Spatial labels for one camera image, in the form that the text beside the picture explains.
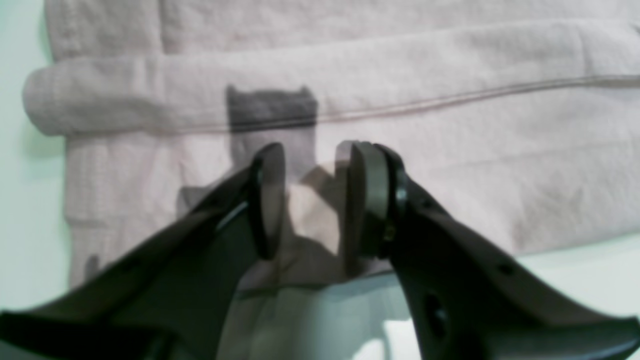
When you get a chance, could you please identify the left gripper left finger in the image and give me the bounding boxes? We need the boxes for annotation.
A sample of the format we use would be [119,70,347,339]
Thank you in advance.
[1,142,286,360]

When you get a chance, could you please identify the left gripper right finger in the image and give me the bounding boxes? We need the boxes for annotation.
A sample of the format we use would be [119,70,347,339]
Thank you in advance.
[345,141,640,360]

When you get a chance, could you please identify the pink T-shirt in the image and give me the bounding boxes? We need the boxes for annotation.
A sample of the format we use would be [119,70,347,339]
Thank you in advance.
[22,0,639,360]

